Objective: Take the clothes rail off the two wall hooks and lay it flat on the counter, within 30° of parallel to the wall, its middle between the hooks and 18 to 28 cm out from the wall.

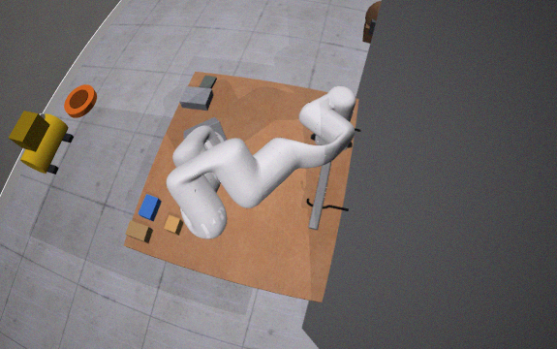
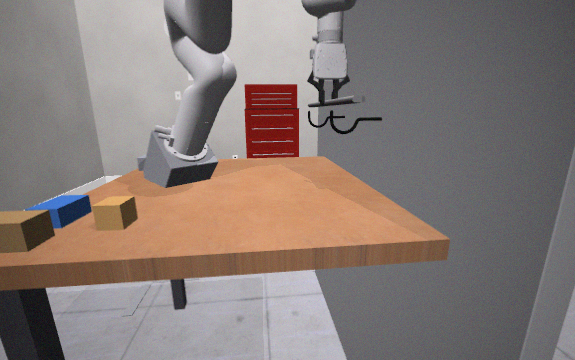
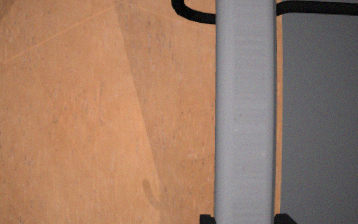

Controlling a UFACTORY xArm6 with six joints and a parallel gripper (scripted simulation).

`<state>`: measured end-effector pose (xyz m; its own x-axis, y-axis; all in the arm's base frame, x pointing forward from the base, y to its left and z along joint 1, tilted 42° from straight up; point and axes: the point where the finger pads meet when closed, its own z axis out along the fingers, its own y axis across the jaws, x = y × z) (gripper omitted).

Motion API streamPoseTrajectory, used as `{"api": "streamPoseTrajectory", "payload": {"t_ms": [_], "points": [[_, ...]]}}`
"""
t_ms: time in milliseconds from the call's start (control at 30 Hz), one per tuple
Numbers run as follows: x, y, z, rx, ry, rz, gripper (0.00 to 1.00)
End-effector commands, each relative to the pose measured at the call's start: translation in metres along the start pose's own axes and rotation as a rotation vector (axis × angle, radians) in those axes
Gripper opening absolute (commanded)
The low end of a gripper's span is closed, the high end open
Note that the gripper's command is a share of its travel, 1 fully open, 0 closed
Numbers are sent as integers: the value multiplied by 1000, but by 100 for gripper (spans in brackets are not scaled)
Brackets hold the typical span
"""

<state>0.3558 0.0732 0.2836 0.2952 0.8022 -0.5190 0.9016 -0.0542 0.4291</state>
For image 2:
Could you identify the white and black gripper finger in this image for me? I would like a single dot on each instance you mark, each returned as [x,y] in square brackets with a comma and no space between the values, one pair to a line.
[337,86]
[318,86]

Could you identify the tan cube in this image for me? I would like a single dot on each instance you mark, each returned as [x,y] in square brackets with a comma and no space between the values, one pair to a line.
[115,213]

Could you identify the blue rectangular block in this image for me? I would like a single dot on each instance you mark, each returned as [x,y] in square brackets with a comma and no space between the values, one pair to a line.
[65,209]

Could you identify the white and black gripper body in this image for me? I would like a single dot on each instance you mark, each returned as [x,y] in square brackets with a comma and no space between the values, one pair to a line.
[331,62]

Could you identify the brown rectangular box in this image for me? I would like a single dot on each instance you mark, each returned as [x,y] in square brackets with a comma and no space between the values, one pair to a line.
[22,231]

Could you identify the dark grey wall panel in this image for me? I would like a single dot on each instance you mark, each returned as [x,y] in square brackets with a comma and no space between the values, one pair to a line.
[477,139]

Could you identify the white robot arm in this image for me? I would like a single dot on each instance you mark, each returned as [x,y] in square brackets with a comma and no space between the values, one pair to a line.
[208,24]

